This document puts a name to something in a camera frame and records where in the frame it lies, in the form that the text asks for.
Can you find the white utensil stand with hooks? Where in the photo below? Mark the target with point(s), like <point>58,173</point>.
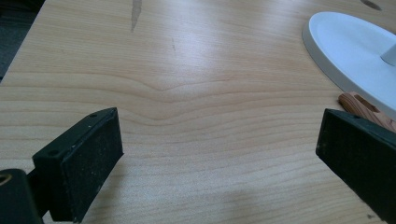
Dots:
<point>342,46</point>

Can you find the black round table grommet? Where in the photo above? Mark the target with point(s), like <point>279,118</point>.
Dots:
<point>371,4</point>

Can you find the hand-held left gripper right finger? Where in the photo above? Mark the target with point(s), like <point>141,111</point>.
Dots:
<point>361,155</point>

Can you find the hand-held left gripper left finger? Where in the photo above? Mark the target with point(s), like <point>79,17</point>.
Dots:
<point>81,161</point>

